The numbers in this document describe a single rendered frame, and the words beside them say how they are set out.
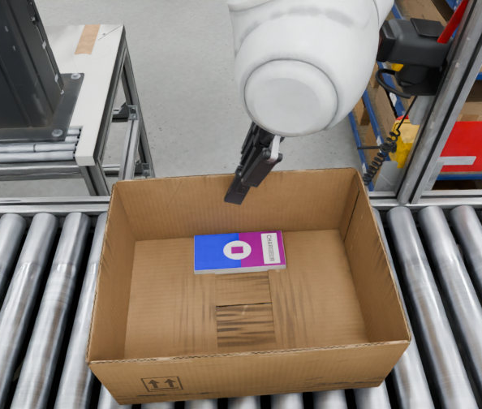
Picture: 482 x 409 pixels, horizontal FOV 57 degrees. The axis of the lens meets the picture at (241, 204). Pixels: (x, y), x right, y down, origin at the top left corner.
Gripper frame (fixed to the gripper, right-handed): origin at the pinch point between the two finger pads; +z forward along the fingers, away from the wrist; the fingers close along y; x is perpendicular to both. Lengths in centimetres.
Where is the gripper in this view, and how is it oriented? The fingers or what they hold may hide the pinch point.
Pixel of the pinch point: (238, 185)
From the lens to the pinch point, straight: 73.0
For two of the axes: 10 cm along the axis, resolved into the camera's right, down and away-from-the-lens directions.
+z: -3.4, 6.1, 7.1
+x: -9.4, -2.1, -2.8
